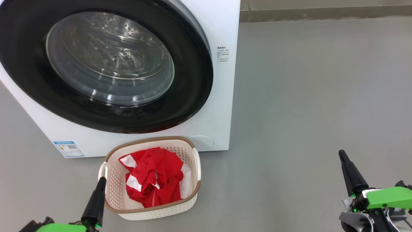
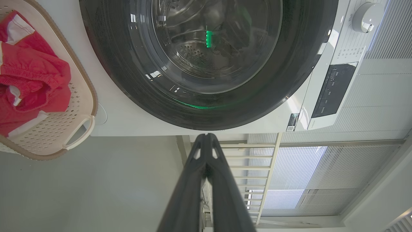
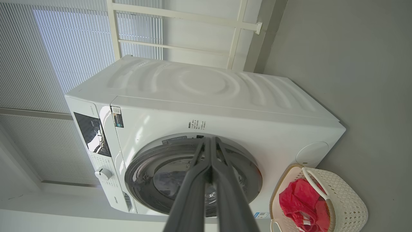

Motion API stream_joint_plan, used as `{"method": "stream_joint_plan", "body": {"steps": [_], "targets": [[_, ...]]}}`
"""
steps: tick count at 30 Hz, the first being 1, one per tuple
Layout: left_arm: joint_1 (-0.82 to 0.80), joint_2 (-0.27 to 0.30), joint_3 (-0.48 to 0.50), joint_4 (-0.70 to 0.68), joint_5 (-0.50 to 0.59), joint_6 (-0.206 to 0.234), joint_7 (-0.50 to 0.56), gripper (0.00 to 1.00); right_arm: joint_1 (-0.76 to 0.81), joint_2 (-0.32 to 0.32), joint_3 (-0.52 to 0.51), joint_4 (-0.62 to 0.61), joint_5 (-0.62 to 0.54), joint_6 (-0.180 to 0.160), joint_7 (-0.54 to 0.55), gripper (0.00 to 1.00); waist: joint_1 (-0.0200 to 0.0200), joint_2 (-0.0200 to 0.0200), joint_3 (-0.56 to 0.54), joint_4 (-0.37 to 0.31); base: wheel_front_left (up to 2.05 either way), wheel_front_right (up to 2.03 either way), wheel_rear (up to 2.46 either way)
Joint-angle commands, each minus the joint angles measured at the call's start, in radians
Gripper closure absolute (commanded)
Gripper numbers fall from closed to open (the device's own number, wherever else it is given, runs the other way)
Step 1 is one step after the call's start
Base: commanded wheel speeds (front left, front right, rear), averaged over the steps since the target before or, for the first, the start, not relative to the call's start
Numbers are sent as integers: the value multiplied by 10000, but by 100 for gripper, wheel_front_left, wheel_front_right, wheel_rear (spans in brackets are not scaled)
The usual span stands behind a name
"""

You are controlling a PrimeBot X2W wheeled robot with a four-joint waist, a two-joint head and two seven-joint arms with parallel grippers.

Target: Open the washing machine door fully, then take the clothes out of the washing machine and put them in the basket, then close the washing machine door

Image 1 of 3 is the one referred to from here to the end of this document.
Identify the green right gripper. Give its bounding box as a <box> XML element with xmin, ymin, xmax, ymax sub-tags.
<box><xmin>339</xmin><ymin>150</ymin><xmax>412</xmax><ymax>214</ymax></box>

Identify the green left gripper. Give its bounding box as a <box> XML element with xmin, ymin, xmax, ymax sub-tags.
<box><xmin>35</xmin><ymin>177</ymin><xmax>107</xmax><ymax>232</ymax></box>

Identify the red garment with white patches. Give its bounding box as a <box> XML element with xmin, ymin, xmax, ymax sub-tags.
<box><xmin>118</xmin><ymin>147</ymin><xmax>184</xmax><ymax>208</ymax></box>

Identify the black round glass washer door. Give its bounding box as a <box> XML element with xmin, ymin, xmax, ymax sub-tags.
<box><xmin>0</xmin><ymin>0</ymin><xmax>214</xmax><ymax>134</ymax></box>

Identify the cream perforated laundry basket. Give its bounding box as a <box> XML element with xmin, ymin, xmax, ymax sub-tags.
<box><xmin>98</xmin><ymin>136</ymin><xmax>201</xmax><ymax>221</ymax></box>

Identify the white front-load washing machine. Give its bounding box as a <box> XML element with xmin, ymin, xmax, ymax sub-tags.
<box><xmin>0</xmin><ymin>0</ymin><xmax>241</xmax><ymax>158</ymax></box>

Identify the blue energy label sticker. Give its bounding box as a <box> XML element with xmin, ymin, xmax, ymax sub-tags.
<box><xmin>54</xmin><ymin>141</ymin><xmax>85</xmax><ymax>158</ymax></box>

